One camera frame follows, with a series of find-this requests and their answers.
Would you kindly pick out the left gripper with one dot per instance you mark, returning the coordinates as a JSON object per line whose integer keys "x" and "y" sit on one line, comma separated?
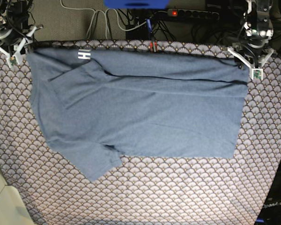
{"x": 254, "y": 47}

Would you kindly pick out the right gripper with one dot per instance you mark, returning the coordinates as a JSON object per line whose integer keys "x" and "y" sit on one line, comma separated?
{"x": 9, "y": 38}

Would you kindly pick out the blue T-shirt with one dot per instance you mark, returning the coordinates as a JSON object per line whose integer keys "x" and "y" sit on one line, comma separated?
{"x": 94, "y": 106}

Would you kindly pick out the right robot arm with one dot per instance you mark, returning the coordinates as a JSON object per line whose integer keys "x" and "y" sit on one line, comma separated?
{"x": 14, "y": 21}

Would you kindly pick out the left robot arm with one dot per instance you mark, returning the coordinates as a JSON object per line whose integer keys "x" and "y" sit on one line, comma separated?
{"x": 258, "y": 28}

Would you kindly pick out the black power strip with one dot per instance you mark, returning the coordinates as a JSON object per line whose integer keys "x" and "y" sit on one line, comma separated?
{"x": 193, "y": 14}

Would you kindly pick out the red table clamp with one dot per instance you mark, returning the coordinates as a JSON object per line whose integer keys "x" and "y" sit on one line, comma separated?
{"x": 153, "y": 46}

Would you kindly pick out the blue box overhead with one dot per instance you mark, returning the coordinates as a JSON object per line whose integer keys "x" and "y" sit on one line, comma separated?
{"x": 136, "y": 4}

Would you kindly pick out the black OpenArm base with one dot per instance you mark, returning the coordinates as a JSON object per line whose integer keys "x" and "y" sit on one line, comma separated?
{"x": 271, "y": 210}

